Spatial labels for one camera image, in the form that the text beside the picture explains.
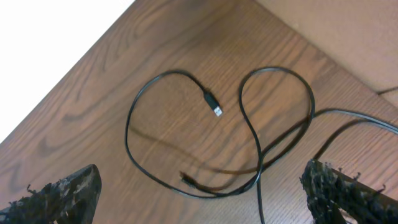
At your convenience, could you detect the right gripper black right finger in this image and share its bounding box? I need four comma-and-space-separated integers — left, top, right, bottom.
300, 159, 397, 224

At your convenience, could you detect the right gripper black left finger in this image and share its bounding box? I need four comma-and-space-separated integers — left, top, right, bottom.
1, 164, 102, 224

